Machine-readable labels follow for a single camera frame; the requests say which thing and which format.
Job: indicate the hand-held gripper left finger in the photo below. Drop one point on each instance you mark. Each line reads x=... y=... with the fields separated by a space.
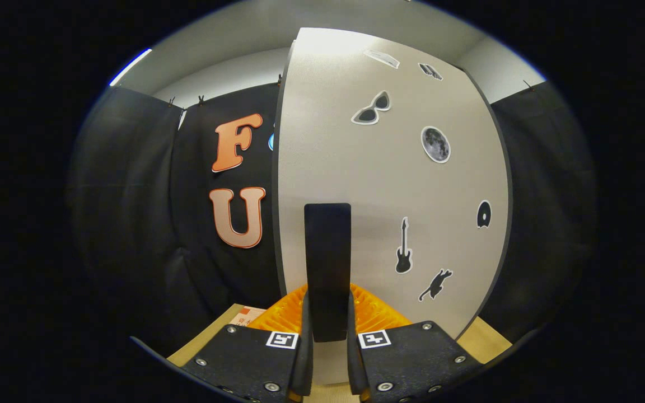
x=304 y=364

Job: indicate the black backdrop cloth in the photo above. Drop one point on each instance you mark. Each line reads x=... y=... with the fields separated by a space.
x=132 y=196

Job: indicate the dark grey shoe cabinet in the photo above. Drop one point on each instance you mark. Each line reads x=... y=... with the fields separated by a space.
x=509 y=224

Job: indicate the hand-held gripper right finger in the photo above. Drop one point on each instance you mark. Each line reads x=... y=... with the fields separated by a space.
x=354 y=364

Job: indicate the beige book with red label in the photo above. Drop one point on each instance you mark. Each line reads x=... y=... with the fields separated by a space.
x=247 y=316

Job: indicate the ceiling light panel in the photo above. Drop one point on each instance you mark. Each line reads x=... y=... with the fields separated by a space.
x=130 y=67

